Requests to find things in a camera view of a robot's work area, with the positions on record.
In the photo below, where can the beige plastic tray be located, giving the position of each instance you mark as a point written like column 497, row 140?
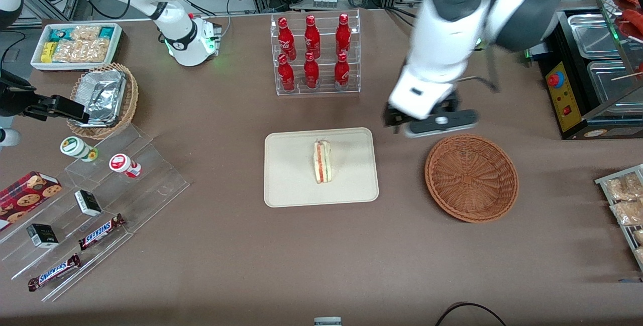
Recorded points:
column 291, row 175

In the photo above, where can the clear bag of fried snacks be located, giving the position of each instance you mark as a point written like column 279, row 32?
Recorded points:
column 628, row 213
column 638, row 236
column 625, row 188
column 639, row 255

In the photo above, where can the triangle sandwich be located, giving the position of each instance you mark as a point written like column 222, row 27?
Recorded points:
column 321, row 162

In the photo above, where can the white plastic snack bin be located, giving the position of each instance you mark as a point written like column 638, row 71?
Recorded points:
column 75, row 67

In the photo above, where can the teal snack pack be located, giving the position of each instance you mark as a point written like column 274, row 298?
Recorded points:
column 106, row 32
column 58, row 34

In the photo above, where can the small black box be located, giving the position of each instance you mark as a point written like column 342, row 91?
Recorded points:
column 42, row 235
column 88, row 203

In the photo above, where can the white power strip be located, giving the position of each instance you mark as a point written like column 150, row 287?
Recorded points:
column 325, row 0

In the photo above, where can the clear acrylic bottle rack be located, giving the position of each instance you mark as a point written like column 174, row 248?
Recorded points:
column 326, row 87

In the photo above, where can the black food warmer cabinet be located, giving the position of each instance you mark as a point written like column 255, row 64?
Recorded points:
column 565, row 97

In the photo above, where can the grey metal snack tray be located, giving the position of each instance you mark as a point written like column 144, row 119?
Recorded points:
column 605, row 183

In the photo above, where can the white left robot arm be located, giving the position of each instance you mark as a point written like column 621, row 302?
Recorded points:
column 452, row 24

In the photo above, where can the aluminium foil tray stack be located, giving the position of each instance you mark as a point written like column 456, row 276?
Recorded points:
column 100, row 95

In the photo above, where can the small grey device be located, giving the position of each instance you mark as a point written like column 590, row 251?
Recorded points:
column 327, row 322

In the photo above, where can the red lid cup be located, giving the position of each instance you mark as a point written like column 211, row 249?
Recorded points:
column 119, row 162

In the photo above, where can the small clear cracker bag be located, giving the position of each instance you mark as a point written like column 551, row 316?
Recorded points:
column 85, row 32

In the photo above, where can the light tan wicker basket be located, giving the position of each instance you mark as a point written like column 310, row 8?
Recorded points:
column 128, row 110

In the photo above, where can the Snickers chocolate bar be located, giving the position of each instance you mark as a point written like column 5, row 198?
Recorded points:
column 100, row 232
column 54, row 272

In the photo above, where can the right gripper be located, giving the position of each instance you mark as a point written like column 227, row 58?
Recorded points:
column 14, row 101

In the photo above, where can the steel warmer pan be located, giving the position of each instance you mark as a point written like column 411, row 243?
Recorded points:
column 613, row 82
column 593, row 34

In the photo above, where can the large clear cracker bag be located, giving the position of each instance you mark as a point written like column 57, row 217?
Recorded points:
column 83, row 50

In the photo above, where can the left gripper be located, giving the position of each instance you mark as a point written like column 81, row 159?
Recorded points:
column 450, row 102

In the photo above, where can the green lid cup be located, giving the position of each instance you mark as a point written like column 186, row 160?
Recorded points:
column 70, row 146

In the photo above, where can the clear acrylic stepped display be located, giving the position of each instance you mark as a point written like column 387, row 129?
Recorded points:
column 155, row 185

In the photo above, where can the red tartan cookie box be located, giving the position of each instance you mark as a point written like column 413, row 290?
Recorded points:
column 25, row 195

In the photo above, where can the brown wicker basket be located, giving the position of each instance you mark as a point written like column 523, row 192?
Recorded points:
column 472, row 178

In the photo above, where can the red cola bottle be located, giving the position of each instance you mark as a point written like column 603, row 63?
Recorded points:
column 341, row 72
column 286, row 77
column 343, row 37
column 286, row 39
column 311, row 72
column 312, row 39

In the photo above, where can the yellow snack pack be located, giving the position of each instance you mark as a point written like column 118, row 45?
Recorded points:
column 48, row 52

